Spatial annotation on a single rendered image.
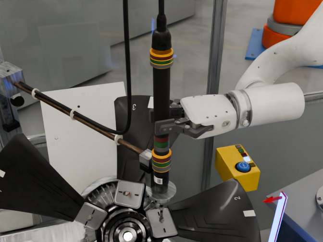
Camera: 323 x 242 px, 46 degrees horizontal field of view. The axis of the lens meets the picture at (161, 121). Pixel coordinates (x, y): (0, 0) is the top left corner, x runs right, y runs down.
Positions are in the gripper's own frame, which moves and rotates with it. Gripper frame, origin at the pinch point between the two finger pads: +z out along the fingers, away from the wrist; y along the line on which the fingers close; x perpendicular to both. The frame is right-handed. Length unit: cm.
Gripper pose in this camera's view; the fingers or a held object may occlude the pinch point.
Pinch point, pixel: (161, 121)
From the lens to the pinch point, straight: 79.6
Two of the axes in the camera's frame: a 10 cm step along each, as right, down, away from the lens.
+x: 0.0, -8.2, -5.7
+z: -9.6, 1.5, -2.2
